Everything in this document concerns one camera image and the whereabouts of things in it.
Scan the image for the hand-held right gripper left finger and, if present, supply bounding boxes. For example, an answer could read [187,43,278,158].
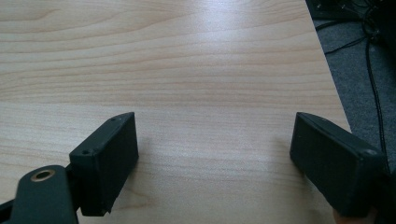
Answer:
[68,111,140,217]

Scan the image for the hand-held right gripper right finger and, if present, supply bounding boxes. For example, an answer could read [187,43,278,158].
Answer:
[289,111,389,218]

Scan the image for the dark equipment base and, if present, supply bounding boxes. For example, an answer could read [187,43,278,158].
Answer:
[305,0,396,50]

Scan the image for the thin black cable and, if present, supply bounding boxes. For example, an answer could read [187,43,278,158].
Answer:
[324,35,368,56]
[315,19,363,32]

